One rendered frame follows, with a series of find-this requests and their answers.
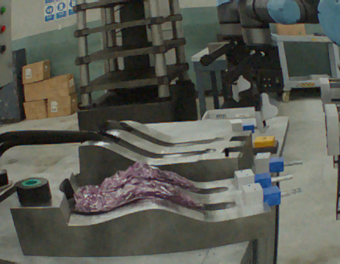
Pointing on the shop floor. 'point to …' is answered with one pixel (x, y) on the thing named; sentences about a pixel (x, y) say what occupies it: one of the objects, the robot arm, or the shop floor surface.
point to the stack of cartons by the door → (48, 92)
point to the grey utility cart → (305, 76)
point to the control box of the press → (1, 72)
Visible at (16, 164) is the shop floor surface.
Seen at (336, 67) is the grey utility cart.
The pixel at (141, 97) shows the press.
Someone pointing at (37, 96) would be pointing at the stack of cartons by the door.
